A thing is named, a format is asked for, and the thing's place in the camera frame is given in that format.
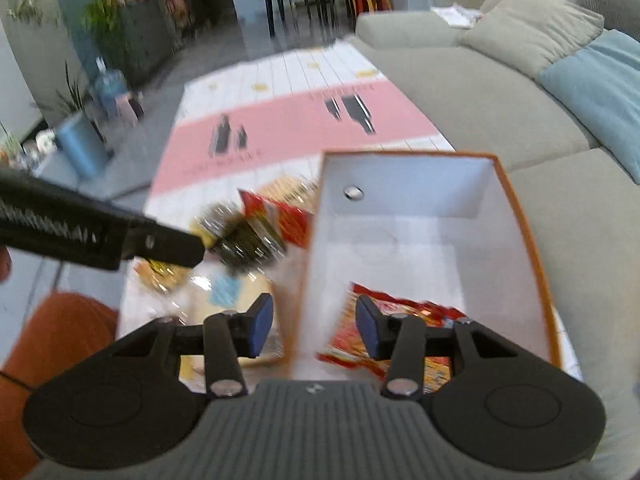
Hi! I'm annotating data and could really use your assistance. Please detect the yellow waffle cookie packet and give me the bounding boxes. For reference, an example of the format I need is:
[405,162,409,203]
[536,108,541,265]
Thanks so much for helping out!
[134,259,192,294]

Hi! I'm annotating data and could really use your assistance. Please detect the clear bread packet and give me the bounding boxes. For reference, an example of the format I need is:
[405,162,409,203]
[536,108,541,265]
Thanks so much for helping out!
[175,263,284,366]

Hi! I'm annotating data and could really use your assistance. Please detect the red chip bag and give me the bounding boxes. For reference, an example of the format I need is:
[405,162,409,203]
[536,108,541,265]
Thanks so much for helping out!
[317,283,464,400]

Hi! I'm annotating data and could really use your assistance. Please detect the dark candy packet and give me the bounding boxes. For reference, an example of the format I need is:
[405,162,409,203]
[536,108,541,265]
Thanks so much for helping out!
[190,202,286,273]

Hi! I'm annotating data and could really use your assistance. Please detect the red snack packet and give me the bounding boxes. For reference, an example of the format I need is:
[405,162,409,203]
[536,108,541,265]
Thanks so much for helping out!
[239,190,314,248]

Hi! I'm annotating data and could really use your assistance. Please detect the clear peanut packet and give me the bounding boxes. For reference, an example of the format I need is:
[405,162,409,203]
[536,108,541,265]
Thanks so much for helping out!
[257,176,318,212]

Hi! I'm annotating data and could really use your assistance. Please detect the blue trash bin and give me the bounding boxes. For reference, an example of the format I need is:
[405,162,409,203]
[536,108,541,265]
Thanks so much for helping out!
[55,110,111,180]

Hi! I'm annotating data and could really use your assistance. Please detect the orange cardboard box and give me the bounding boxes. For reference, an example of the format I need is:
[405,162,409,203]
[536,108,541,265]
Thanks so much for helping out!
[292,151,561,377]

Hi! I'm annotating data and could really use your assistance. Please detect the pink small heater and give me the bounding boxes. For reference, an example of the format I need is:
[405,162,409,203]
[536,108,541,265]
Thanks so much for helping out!
[115,92,144,125]

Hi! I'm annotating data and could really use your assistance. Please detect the blue water bottle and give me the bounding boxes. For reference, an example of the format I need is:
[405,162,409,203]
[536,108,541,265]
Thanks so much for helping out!
[93,58,129,118]

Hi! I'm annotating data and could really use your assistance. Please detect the pink white checkered tablecloth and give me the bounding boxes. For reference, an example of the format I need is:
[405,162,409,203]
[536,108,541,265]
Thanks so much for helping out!
[144,42,581,382]

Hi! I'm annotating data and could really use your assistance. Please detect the dark cabinet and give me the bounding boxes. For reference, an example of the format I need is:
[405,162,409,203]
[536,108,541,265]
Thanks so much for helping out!
[119,0,174,86]

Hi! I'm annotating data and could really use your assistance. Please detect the green potted plant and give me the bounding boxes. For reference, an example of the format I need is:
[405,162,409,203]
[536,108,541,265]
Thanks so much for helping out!
[82,0,149,72]

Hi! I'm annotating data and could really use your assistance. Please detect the grey-green sofa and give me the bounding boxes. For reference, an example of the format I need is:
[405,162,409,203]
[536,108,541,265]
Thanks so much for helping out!
[354,11,640,479]

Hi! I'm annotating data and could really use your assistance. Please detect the blue cushion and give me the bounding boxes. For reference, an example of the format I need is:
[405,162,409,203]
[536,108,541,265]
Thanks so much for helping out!
[538,29,639,182]

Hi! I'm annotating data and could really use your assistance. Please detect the papers on sofa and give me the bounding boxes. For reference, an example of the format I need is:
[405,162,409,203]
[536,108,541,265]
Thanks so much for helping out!
[431,3,484,29]

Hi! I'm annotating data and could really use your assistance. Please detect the beige cushion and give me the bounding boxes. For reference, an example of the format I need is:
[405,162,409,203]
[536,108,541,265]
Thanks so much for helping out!
[459,0,604,79]

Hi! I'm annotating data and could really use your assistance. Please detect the grey cushion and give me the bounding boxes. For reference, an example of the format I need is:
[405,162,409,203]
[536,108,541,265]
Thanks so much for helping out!
[576,0,640,40]

